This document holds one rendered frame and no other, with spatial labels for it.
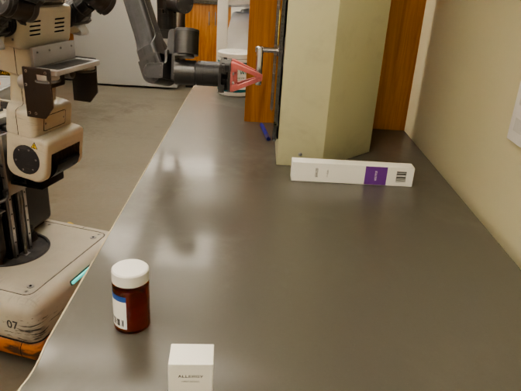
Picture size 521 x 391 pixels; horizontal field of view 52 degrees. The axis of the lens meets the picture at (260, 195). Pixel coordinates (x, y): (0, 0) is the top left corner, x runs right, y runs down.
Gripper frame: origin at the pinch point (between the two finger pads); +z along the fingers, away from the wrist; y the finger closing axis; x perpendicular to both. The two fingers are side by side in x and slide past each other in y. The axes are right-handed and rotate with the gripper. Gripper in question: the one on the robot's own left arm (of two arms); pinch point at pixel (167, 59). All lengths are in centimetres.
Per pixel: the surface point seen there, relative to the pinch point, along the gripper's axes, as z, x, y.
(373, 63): -9, -35, 56
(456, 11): -21, -25, 77
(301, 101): -1, -46, 39
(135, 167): 112, 188, -56
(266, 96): 7.4, -9.1, 31.0
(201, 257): 15, -92, 21
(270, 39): -9.2, -9.0, 31.0
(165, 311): 14, -107, 18
